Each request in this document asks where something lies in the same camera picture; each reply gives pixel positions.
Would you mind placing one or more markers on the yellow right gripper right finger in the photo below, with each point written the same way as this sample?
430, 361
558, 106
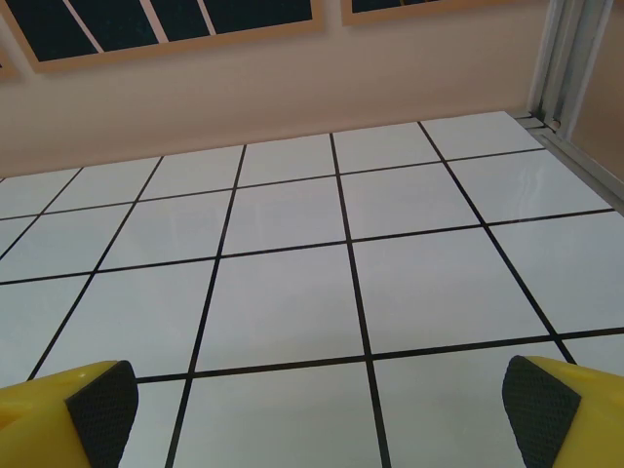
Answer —
585, 419

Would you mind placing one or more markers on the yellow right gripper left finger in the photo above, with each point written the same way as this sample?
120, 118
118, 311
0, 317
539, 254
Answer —
39, 419

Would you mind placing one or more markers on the aluminium side rail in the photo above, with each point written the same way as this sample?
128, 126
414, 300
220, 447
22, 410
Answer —
585, 161

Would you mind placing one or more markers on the aluminium corner post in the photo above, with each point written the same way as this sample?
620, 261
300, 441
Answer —
560, 58

